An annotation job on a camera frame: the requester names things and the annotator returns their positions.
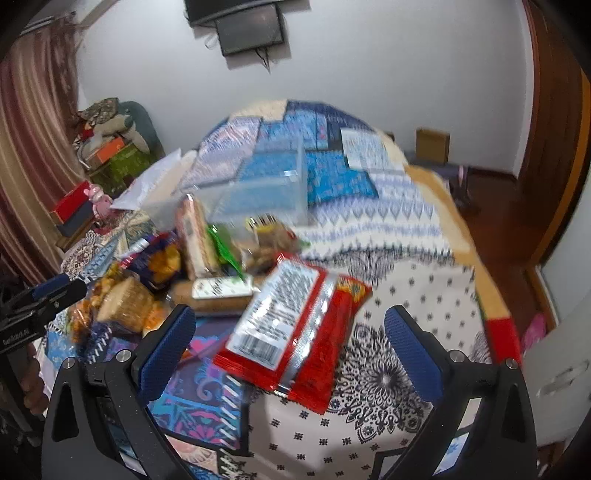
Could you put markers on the round cracker sleeve pack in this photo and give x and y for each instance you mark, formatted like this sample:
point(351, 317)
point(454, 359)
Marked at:
point(199, 253)

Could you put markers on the green jelly cup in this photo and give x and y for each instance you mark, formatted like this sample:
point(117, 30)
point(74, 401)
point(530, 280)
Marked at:
point(223, 247)

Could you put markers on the blue chips bag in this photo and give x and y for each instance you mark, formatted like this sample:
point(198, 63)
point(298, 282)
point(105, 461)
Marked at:
point(158, 264)

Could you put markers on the red box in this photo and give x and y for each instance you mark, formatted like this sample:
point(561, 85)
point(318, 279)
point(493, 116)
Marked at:
point(70, 203)

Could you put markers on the grey stuffed cushion pile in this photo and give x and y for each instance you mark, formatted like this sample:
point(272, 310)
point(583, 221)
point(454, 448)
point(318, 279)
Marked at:
point(110, 117)

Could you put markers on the wall-mounted black monitor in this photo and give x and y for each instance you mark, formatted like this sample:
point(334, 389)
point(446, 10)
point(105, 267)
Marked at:
point(241, 25)

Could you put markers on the green patterned box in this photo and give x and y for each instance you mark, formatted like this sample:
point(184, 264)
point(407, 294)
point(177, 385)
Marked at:
point(117, 174)

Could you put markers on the pink plush toy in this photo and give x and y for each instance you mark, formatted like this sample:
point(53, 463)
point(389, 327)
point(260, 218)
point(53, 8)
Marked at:
point(101, 202)

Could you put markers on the brown cardboard box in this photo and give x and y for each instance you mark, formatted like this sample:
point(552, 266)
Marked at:
point(432, 145)

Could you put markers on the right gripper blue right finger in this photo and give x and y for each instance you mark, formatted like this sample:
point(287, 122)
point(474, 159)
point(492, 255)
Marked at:
point(481, 425)

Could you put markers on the white pillow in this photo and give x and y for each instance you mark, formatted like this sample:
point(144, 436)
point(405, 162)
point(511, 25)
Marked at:
point(134, 196)

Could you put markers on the red snack bag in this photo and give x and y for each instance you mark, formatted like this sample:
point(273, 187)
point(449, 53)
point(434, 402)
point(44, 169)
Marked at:
point(289, 338)

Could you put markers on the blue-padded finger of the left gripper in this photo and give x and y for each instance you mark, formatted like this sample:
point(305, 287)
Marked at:
point(46, 288)

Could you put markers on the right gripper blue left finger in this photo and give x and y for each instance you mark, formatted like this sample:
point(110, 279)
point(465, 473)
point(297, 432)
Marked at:
point(86, 399)

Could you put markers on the striped pink curtain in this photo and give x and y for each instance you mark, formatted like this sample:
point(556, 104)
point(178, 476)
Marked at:
point(39, 94)

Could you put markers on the patchwork patterned bedspread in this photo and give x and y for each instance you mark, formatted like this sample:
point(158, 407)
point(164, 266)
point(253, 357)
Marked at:
point(372, 216)

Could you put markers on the person's left hand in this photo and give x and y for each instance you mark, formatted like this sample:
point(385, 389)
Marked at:
point(35, 400)

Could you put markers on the golden cupcake snack pack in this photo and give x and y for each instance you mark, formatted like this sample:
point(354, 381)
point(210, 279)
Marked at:
point(128, 304)

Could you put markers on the clear bag of nuts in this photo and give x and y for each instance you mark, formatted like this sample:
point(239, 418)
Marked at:
point(260, 240)

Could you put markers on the clear plastic storage bin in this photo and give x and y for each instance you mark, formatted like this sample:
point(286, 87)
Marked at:
point(232, 187)

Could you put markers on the orange box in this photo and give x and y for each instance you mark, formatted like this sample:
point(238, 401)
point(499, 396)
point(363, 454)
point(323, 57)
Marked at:
point(104, 153)

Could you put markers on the pink slipper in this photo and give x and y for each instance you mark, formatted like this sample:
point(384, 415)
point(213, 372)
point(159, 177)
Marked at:
point(534, 333)

